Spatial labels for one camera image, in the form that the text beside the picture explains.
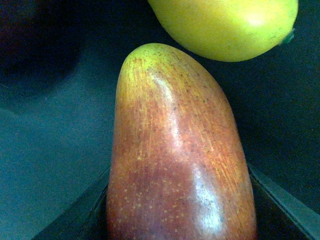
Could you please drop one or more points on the red orange mango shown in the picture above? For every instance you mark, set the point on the red orange mango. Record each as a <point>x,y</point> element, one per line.
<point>178,169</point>

